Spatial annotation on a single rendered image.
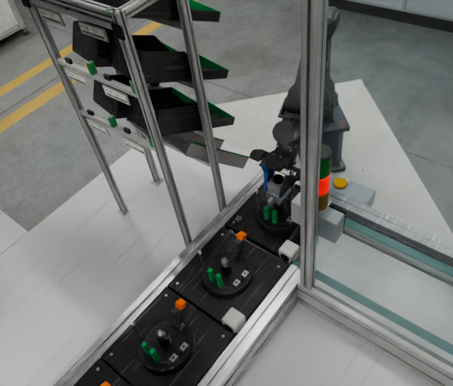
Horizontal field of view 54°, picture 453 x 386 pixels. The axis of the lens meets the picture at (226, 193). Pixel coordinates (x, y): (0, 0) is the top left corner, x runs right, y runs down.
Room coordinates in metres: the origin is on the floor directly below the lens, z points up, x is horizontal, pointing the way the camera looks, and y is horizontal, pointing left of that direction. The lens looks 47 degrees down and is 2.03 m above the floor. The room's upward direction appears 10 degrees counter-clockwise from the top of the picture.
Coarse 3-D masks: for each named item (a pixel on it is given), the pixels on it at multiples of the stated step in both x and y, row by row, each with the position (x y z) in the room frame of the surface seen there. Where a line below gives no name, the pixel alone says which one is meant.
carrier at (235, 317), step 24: (216, 240) 0.80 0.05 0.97; (192, 264) 0.73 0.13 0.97; (216, 264) 0.70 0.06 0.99; (240, 264) 0.69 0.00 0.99; (264, 264) 0.69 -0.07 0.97; (192, 288) 0.65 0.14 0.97; (216, 288) 0.63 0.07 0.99; (240, 288) 0.62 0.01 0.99; (264, 288) 0.61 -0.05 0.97; (216, 312) 0.57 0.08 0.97; (240, 312) 0.55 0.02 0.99
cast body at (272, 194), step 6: (276, 174) 0.88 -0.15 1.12; (270, 180) 0.86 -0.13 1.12; (276, 180) 0.84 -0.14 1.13; (282, 180) 0.84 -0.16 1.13; (270, 186) 0.84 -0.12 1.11; (276, 186) 0.83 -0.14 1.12; (270, 192) 0.84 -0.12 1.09; (276, 192) 0.83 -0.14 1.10; (288, 192) 0.85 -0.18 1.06; (270, 198) 0.83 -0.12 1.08; (276, 198) 0.82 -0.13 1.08; (282, 198) 0.83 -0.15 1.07; (270, 204) 0.81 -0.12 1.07
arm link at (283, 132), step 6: (282, 108) 0.93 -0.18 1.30; (282, 114) 0.93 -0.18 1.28; (288, 114) 0.91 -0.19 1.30; (294, 114) 0.90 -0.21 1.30; (282, 120) 0.86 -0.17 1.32; (288, 120) 0.86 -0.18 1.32; (294, 120) 0.88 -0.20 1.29; (300, 120) 0.88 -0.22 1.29; (276, 126) 0.86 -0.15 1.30; (282, 126) 0.85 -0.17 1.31; (288, 126) 0.85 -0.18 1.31; (294, 126) 0.85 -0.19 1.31; (276, 132) 0.85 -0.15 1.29; (282, 132) 0.84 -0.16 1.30; (288, 132) 0.84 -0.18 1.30; (294, 132) 0.83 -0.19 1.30; (300, 132) 0.87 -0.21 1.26; (276, 138) 0.84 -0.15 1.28; (282, 138) 0.83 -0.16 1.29; (288, 138) 0.83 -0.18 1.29; (294, 138) 0.83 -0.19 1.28
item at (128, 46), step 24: (48, 0) 1.00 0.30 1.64; (72, 0) 0.94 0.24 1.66; (120, 24) 0.84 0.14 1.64; (192, 24) 0.97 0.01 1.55; (48, 48) 1.07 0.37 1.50; (192, 48) 0.96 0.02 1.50; (120, 72) 1.19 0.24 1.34; (192, 72) 0.96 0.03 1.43; (72, 96) 1.07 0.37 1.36; (144, 96) 0.84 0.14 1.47; (96, 144) 1.08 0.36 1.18; (168, 168) 0.85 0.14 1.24; (216, 168) 0.96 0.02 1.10; (168, 192) 0.85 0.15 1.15; (216, 192) 0.97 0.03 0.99; (192, 240) 0.85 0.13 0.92
